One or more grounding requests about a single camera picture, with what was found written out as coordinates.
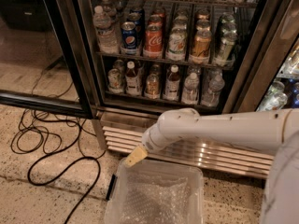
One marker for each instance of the right fridge door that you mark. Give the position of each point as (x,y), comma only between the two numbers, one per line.
(281,38)

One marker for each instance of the green silver soda can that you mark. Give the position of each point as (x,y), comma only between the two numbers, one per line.
(224,55)

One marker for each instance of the amber juice bottle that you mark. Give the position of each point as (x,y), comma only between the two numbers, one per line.
(152,89)

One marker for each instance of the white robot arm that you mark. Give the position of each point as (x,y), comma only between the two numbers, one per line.
(273,132)

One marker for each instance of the clear water bottle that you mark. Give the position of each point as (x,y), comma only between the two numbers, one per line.
(190,89)
(212,91)

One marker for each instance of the blue pepsi can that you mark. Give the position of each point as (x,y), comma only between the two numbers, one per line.
(129,37)

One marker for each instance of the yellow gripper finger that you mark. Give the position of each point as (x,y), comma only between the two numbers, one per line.
(137,155)

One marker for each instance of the white green soda can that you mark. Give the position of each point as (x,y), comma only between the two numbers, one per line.
(176,45)

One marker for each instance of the clear plastic storage bin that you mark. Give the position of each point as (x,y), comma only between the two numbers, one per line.
(119,185)

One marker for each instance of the stainless steel fridge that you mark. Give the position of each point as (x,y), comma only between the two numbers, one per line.
(252,20)

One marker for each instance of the dark tea bottle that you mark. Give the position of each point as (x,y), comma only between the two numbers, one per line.
(172,83)

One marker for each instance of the dark bottle white cap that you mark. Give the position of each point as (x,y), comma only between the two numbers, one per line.
(132,79)

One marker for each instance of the red coca-cola can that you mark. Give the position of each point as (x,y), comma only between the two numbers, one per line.
(153,46)

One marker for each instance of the blue can right compartment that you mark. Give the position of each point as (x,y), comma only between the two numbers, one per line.
(295,95)

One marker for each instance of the large water bottle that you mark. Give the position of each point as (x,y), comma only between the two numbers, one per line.
(105,31)

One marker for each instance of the bubble wrap sheet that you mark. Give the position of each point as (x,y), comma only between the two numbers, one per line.
(155,200)

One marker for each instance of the steel vent grille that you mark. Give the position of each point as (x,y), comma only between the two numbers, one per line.
(123,133)

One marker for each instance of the glass fridge door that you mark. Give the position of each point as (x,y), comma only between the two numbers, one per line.
(39,67)

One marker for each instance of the clear bottle right compartment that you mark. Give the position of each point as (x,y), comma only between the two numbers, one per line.
(275,97)

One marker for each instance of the gold soda can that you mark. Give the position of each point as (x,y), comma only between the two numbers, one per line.
(201,47)

